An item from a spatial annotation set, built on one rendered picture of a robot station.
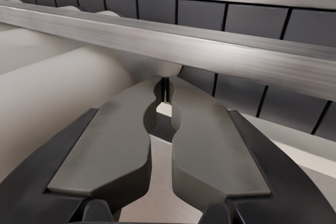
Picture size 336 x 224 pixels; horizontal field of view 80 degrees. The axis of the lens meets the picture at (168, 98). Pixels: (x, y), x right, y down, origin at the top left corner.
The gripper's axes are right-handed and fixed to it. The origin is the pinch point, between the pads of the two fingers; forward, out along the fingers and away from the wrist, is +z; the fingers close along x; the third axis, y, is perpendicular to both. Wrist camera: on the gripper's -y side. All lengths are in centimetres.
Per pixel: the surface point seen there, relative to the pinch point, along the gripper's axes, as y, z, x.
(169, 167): 15.8, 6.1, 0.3
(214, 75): 1.7, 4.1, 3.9
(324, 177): 12.5, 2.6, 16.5
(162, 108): 3.9, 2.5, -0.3
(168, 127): 11.4, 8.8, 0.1
